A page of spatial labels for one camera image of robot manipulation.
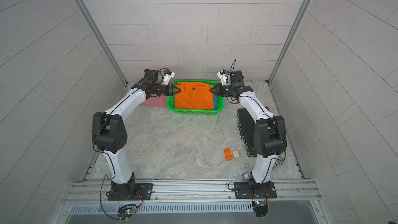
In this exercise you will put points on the orange t-shirt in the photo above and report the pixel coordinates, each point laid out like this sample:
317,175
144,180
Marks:
194,96

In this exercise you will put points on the right circuit board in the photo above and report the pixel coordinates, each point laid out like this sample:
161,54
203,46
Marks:
260,208

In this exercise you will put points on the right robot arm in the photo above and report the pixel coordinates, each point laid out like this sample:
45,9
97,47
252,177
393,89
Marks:
269,133

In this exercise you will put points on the black case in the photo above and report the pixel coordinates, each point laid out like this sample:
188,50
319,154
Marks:
246,127

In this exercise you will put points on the blue t-shirt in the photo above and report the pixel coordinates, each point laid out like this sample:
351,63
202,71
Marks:
215,103

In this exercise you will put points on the orange plastic block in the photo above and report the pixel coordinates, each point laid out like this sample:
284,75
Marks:
227,154

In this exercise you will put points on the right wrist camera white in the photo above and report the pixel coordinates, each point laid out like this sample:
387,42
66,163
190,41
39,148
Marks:
223,75

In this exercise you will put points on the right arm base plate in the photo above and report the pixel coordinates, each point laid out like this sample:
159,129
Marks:
250,189

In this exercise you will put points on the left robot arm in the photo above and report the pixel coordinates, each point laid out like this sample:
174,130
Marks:
110,135

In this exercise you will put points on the aluminium rail frame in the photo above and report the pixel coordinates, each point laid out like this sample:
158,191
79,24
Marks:
191,190

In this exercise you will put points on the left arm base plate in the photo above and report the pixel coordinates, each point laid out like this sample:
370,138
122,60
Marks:
126,192

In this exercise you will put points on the pink t-shirt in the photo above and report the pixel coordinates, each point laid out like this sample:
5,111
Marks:
159,101

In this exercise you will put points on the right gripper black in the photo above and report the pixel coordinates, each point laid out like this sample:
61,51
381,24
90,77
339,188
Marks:
219,88

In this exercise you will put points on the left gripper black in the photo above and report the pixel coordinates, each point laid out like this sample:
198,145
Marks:
168,89

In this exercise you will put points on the circuit board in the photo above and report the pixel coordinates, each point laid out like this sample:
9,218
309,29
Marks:
127,211
260,208

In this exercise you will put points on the green plastic basket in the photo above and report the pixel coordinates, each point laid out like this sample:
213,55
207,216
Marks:
171,101

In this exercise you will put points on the left circuit board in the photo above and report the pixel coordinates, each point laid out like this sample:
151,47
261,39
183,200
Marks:
127,211

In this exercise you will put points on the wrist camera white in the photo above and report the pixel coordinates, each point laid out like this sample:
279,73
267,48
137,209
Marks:
167,76
223,75

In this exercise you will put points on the small beige wooden block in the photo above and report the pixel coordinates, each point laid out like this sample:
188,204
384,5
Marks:
236,154

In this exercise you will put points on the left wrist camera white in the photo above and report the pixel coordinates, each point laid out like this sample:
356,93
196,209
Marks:
167,76

